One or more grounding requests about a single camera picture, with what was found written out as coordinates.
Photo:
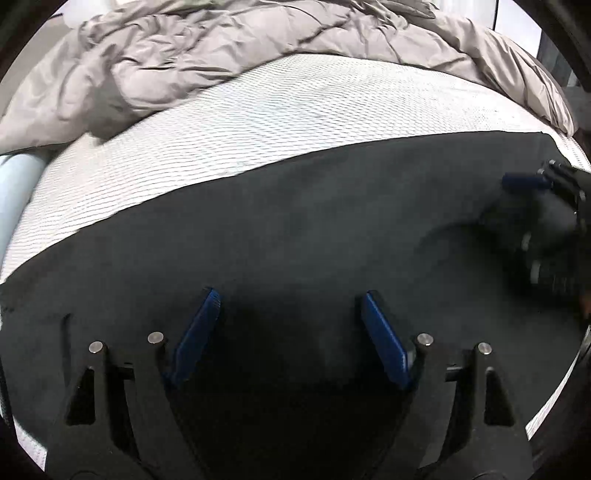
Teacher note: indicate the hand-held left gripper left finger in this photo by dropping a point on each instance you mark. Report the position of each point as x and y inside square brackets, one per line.
[196, 337]

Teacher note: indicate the light blue pillow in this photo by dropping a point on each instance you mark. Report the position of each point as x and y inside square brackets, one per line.
[16, 194]

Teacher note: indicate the grey duvet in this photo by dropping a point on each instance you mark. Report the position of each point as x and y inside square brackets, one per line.
[184, 60]

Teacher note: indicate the bed mattress with honeycomb cover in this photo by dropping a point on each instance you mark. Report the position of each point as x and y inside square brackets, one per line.
[277, 115]

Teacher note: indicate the dark glass cabinet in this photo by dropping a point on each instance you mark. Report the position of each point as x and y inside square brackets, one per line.
[561, 60]

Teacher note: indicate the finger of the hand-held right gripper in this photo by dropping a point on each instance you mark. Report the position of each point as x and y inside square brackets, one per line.
[526, 181]

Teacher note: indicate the white wardrobe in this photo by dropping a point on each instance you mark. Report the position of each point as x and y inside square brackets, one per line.
[519, 23]

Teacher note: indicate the black pants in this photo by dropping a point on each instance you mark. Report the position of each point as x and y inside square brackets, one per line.
[300, 221]

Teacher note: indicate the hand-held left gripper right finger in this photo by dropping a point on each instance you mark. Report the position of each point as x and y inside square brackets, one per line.
[383, 337]

